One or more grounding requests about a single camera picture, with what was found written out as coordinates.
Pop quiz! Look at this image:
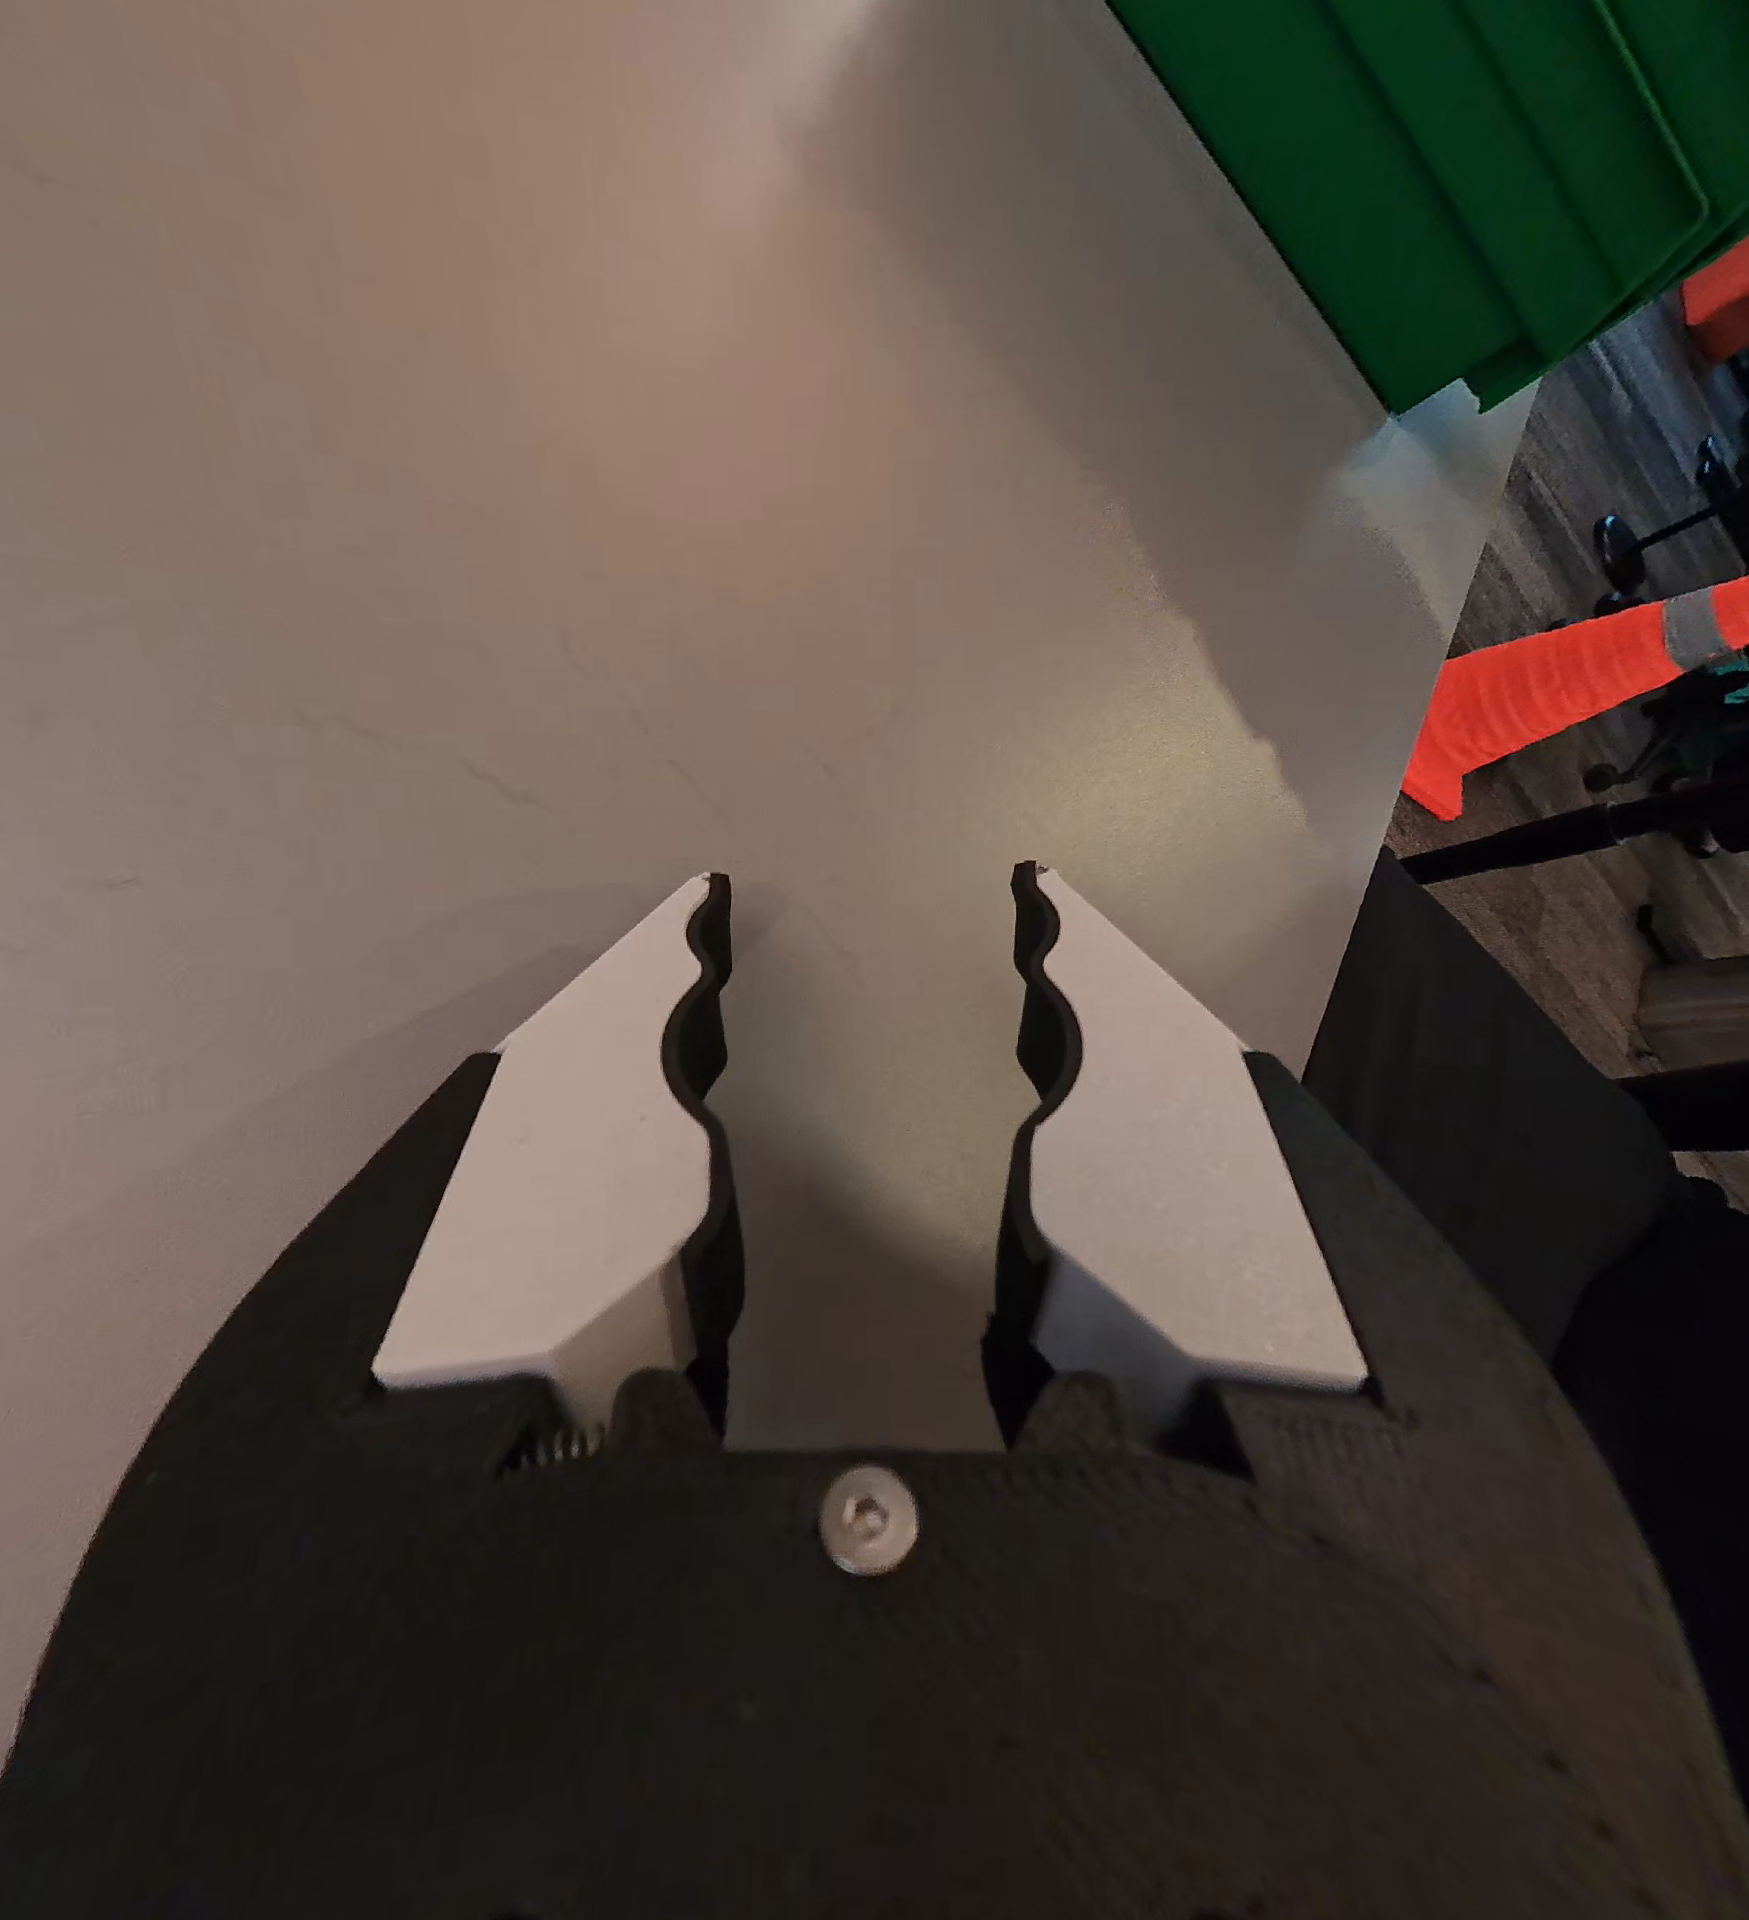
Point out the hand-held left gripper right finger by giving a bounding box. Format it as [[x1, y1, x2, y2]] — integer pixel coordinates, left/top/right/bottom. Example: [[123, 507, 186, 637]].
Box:
[[993, 859, 1375, 1454]]

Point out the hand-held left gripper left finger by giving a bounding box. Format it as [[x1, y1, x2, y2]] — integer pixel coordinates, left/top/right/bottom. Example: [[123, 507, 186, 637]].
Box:
[[368, 871, 744, 1419]]

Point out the black metal bar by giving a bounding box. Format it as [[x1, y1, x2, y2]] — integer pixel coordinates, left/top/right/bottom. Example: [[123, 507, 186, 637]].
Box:
[[1406, 792, 1749, 891]]

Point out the orange traffic cone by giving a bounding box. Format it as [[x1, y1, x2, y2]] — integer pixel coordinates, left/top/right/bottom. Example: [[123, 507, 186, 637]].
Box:
[[1399, 553, 1749, 825]]

